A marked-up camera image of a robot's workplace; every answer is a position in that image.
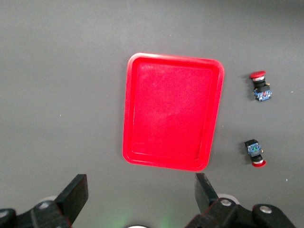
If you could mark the red pushbutton with green dot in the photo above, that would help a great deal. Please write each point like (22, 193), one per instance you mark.
(253, 149)

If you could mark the red plastic tray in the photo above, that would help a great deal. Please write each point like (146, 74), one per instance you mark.
(171, 111)

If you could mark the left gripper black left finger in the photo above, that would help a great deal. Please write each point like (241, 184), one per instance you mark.
(71, 199)

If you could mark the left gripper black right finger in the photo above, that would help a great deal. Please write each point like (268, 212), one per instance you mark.
(205, 197)

